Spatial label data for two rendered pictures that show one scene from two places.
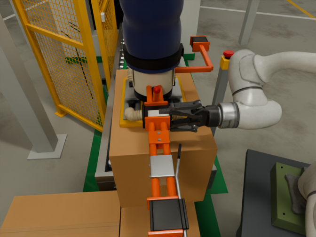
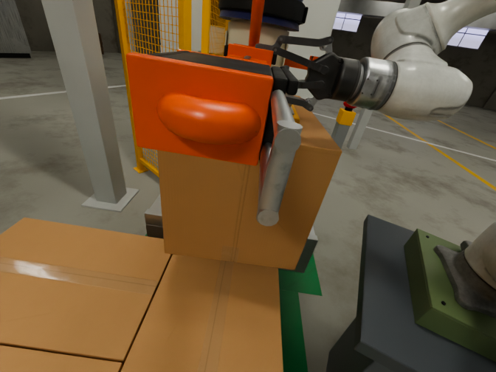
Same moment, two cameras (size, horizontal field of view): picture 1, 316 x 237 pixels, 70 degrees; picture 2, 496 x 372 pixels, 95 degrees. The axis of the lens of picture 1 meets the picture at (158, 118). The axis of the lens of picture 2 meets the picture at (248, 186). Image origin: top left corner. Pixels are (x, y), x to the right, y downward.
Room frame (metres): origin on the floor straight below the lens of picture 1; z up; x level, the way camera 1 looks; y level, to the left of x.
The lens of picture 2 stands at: (0.05, -0.05, 1.24)
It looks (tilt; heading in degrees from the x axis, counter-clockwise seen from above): 33 degrees down; 2
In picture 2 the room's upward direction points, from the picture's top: 10 degrees clockwise
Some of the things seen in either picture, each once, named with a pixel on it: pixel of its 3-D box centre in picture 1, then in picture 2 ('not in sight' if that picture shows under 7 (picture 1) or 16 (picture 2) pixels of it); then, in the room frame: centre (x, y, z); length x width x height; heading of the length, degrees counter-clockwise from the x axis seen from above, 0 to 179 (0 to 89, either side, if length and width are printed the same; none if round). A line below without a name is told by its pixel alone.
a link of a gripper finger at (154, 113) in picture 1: (158, 113); not in sight; (0.55, 0.00, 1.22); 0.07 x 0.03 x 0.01; 93
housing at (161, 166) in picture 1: (161, 169); not in sight; (0.35, -0.01, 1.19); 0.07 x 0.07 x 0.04; 4
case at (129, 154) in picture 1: (157, 131); (244, 159); (0.80, 0.00, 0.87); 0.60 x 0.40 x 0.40; 5
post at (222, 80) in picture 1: (214, 114); (318, 188); (1.34, -0.45, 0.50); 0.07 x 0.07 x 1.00; 4
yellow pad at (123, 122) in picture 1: (132, 97); not in sight; (0.81, 0.12, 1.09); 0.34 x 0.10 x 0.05; 4
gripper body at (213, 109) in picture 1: (203, 116); (330, 77); (0.56, -0.16, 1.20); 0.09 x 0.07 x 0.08; 93
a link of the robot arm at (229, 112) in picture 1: (225, 115); (366, 84); (0.57, -0.23, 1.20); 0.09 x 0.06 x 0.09; 3
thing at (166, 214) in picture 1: (163, 218); (212, 100); (0.22, -0.01, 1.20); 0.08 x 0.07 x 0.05; 4
